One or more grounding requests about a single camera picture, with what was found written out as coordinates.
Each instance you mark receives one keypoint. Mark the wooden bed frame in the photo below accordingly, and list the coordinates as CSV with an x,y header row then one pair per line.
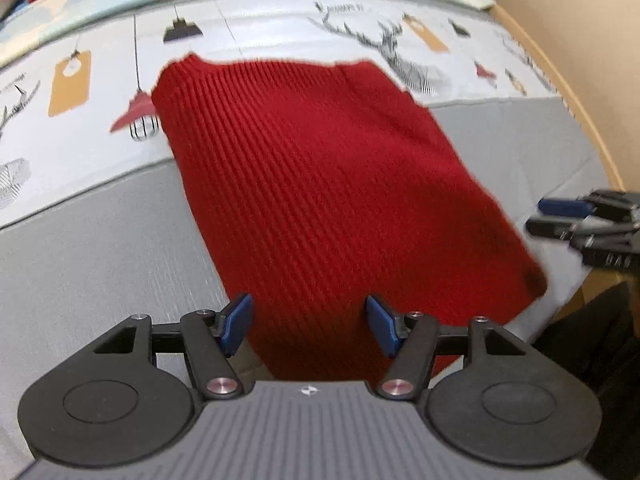
x,y
565,90

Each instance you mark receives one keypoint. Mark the red knit sweater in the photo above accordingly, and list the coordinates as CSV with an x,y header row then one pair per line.
x,y
320,185

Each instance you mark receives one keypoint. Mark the printed white and grey bedsheet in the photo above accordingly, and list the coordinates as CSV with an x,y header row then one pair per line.
x,y
80,230

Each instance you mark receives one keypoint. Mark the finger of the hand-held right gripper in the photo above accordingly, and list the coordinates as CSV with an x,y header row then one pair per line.
x,y
562,206
550,228

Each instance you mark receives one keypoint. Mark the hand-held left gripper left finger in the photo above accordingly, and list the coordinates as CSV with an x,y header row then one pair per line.
x,y
235,325

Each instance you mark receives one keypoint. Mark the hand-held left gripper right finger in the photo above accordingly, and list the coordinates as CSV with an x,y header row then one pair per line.
x,y
382,327

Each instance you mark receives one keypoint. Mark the dark cloth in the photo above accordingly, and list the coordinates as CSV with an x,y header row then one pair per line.
x,y
600,370

